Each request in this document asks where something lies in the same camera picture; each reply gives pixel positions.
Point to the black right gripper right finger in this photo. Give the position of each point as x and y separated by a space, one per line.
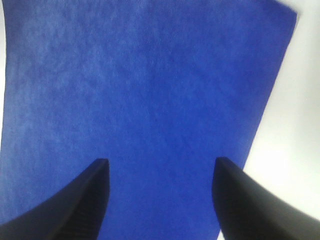
247 211

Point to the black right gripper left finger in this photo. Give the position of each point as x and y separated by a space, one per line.
76 212

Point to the blue microfiber towel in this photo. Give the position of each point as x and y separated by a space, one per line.
161 88

